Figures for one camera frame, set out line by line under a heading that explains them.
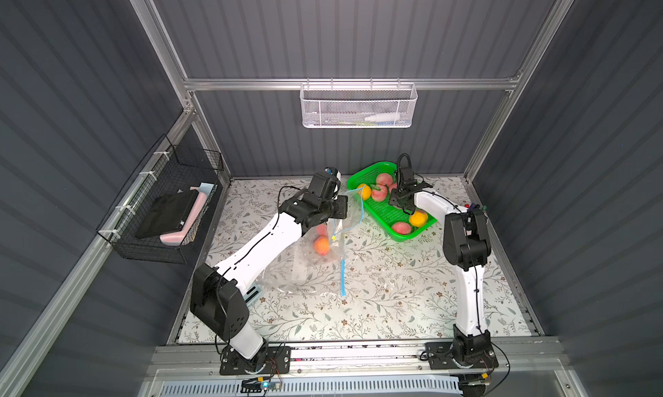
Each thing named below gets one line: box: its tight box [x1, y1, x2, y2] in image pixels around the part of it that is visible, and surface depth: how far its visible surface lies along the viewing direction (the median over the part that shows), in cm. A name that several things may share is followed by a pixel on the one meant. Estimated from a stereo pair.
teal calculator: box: [242, 282, 263, 307], surface depth 85 cm
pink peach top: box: [376, 172, 393, 186], surface depth 114 cm
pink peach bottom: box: [391, 221, 412, 235], surface depth 97 cm
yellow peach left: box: [357, 183, 373, 202], surface depth 110 cm
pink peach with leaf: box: [371, 184, 388, 202], surface depth 110 cm
